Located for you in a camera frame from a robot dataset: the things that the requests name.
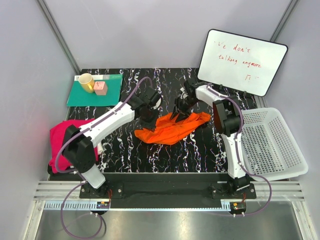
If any orange t shirt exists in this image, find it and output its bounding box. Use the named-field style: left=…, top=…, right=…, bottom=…
left=134, top=112, right=211, bottom=145

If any yellow mug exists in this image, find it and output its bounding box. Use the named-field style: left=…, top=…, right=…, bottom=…
left=78, top=73, right=95, bottom=93

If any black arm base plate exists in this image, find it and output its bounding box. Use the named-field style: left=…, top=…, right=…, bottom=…
left=79, top=173, right=257, bottom=210

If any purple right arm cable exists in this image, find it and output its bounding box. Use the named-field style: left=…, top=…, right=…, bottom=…
left=207, top=83, right=274, bottom=216

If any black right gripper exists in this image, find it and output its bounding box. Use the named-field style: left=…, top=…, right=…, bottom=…
left=170, top=96, right=199, bottom=123

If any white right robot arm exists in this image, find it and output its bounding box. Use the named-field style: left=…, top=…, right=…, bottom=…
left=170, top=80, right=250, bottom=199

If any pink cube box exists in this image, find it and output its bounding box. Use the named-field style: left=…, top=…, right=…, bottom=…
left=93, top=81, right=108, bottom=96

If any white perforated plastic basket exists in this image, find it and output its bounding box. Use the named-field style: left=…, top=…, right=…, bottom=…
left=241, top=107, right=309, bottom=182

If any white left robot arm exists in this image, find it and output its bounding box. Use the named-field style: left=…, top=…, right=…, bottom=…
left=55, top=87, right=162, bottom=198

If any folded black t shirt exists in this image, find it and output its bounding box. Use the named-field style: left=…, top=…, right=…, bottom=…
left=47, top=165, right=74, bottom=176

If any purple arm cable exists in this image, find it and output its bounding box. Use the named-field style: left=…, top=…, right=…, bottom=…
left=54, top=76, right=153, bottom=238
left=207, top=83, right=274, bottom=216

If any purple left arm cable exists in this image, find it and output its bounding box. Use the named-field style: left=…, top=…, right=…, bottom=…
left=54, top=76, right=153, bottom=238

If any white whiteboard with red writing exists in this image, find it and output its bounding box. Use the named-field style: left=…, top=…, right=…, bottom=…
left=197, top=29, right=289, bottom=97

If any folded magenta t shirt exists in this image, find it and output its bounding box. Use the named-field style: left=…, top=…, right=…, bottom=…
left=48, top=118, right=99, bottom=171

